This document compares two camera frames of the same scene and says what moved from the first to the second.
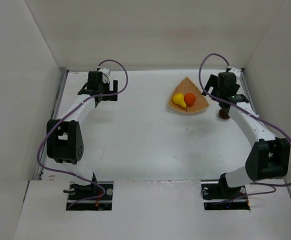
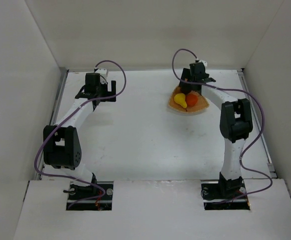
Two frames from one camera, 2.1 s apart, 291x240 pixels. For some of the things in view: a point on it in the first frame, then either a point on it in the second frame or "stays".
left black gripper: [109, 92] stays
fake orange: [190, 99] stays
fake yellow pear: [178, 98] stays
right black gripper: [211, 87] → [208, 80]
